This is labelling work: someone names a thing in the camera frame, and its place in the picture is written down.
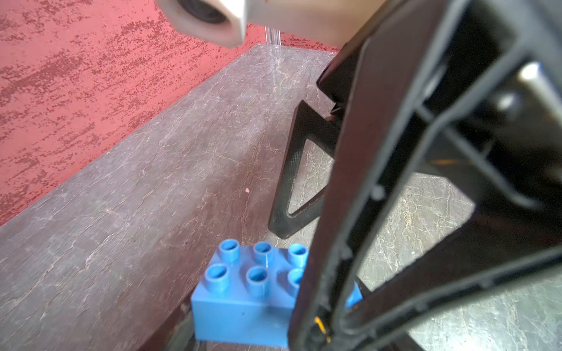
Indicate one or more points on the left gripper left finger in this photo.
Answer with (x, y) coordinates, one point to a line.
(307, 125)

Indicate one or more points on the blue lego brick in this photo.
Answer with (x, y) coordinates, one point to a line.
(247, 294)

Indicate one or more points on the right corner aluminium post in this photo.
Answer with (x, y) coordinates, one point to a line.
(273, 36)

